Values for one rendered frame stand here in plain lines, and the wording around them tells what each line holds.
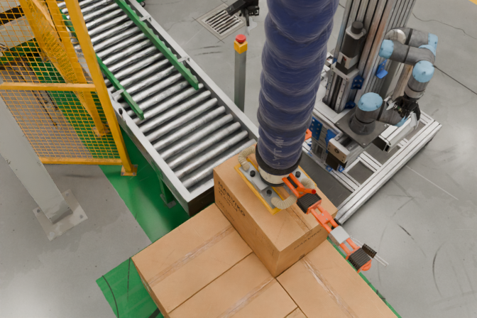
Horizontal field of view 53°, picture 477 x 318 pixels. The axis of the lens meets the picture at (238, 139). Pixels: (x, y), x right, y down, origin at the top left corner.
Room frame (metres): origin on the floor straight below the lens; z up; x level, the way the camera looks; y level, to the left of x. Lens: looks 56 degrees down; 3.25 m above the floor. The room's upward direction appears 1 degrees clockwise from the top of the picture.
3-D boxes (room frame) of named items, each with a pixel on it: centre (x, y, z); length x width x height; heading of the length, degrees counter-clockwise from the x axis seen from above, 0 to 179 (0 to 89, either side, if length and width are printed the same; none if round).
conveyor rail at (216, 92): (2.68, 0.50, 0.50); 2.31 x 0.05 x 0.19; 38
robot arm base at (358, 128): (1.63, -0.70, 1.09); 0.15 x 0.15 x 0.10
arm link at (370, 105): (1.63, -0.71, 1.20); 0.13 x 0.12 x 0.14; 70
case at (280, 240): (1.25, -0.20, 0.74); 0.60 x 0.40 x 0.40; 37
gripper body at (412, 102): (1.30, -0.72, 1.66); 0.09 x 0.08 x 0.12; 134
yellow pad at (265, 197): (1.20, -0.12, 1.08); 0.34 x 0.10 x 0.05; 37
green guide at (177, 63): (2.92, 0.77, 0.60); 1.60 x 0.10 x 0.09; 38
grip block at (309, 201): (1.06, -0.34, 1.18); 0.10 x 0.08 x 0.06; 127
